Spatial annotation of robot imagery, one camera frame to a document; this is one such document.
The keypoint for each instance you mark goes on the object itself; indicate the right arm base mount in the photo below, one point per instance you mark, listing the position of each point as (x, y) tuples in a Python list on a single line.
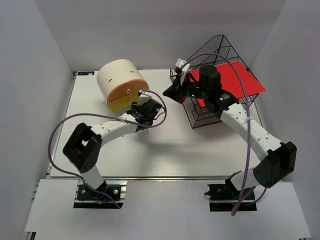
[(222, 199)]

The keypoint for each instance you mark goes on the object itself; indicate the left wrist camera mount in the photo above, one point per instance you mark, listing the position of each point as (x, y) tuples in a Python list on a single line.
[(143, 97)]

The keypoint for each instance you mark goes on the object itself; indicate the aluminium table edge rail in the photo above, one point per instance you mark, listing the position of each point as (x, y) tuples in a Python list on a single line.
[(166, 178)]

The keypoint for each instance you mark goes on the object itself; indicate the black wire mesh rack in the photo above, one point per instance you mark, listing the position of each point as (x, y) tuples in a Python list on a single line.
[(195, 109)]

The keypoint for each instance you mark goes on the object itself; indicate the red folder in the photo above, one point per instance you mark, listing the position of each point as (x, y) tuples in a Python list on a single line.
[(237, 77)]

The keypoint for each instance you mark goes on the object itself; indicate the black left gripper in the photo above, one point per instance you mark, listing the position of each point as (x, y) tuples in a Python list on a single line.
[(134, 106)]

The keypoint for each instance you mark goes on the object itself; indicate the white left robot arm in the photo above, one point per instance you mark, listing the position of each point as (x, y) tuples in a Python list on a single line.
[(83, 146)]

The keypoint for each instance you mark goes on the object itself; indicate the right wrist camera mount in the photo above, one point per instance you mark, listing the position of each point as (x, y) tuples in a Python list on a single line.
[(181, 68)]

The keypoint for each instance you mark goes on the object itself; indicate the clear blue-capped spray bottle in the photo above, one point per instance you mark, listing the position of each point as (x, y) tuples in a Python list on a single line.
[(145, 131)]

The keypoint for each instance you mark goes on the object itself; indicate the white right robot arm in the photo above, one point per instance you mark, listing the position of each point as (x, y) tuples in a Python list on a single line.
[(277, 159)]

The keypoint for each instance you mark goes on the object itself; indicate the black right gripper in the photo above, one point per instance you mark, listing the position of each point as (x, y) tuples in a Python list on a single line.
[(175, 91)]

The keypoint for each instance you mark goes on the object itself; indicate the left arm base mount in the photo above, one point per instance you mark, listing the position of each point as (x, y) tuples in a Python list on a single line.
[(87, 199)]

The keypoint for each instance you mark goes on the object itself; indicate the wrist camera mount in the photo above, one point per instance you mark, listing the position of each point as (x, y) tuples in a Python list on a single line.
[(143, 97), (181, 68)]

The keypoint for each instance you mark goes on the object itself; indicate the round cream drawer organizer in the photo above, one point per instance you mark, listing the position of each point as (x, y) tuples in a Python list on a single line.
[(120, 82)]

